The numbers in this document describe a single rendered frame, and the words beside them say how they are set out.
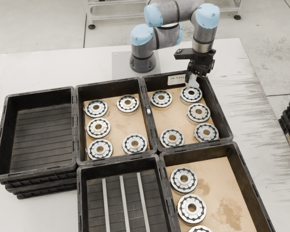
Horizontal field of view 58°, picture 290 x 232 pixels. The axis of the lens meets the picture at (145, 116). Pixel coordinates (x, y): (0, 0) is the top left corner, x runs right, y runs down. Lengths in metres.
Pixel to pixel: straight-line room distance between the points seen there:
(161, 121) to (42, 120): 0.54
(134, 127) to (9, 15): 2.79
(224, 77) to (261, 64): 1.28
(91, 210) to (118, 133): 0.34
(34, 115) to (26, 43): 1.94
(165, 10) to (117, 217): 0.74
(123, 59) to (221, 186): 0.89
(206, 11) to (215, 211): 0.69
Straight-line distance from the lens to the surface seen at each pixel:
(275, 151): 1.38
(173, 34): 1.39
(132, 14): 3.06
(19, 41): 3.24
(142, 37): 1.34
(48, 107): 1.32
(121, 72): 1.49
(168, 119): 1.19
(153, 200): 1.02
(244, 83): 1.59
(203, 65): 1.04
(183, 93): 1.25
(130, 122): 1.18
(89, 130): 1.15
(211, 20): 0.91
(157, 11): 0.96
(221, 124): 1.13
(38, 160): 1.18
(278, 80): 2.75
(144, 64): 1.44
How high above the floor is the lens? 1.80
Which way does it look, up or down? 54 degrees down
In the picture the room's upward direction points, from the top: 2 degrees counter-clockwise
